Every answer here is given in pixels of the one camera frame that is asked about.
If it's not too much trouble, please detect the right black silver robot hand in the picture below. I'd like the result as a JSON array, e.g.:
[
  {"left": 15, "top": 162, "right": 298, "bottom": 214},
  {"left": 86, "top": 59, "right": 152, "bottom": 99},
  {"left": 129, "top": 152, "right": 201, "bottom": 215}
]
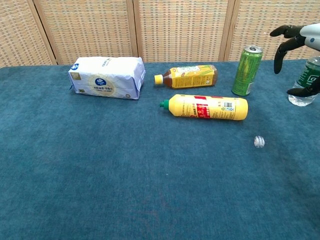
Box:
[{"left": 269, "top": 22, "right": 320, "bottom": 98}]

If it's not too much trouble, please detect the small white cube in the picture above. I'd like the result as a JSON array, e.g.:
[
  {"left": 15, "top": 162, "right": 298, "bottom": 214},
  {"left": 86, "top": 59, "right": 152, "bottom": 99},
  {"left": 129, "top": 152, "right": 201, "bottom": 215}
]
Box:
[{"left": 253, "top": 135, "right": 265, "bottom": 149}]

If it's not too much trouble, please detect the woven bamboo screen panel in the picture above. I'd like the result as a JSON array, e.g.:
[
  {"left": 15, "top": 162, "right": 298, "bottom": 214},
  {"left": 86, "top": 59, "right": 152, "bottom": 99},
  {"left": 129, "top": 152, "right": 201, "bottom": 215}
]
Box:
[
  {"left": 132, "top": 0, "right": 236, "bottom": 63},
  {"left": 26, "top": 0, "right": 139, "bottom": 65},
  {"left": 223, "top": 0, "right": 320, "bottom": 62},
  {"left": 0, "top": 0, "right": 59, "bottom": 68}
]

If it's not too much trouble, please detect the clear water bottle green label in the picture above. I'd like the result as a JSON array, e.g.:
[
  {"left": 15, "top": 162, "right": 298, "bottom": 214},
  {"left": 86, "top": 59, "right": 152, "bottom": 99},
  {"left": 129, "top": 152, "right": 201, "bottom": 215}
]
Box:
[{"left": 288, "top": 56, "right": 320, "bottom": 107}]

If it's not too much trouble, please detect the green drink can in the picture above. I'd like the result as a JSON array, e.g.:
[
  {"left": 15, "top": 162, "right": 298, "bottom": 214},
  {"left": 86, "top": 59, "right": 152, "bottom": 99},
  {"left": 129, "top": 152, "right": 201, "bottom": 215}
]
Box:
[{"left": 231, "top": 45, "right": 264, "bottom": 97}]

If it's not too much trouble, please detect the tea bottle yellow label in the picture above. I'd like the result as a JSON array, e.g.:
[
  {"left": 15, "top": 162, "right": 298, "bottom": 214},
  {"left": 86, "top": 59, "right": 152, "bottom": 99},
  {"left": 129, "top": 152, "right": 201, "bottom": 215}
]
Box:
[{"left": 153, "top": 64, "right": 219, "bottom": 90}]

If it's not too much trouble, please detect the yellow bottle green cap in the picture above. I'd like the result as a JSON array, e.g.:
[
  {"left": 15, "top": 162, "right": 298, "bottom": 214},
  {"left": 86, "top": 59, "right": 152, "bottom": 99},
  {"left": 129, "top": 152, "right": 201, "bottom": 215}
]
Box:
[{"left": 159, "top": 93, "right": 249, "bottom": 121}]

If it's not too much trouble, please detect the white tissue pack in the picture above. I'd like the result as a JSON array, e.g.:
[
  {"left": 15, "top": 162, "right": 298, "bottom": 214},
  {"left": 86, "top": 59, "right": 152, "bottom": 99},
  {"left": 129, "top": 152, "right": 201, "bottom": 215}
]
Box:
[{"left": 67, "top": 56, "right": 146, "bottom": 100}]

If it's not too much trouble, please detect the blue carpet table mat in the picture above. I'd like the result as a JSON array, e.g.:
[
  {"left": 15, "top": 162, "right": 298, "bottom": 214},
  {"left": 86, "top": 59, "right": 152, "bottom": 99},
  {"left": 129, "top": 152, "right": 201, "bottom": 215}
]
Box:
[{"left": 0, "top": 59, "right": 320, "bottom": 240}]

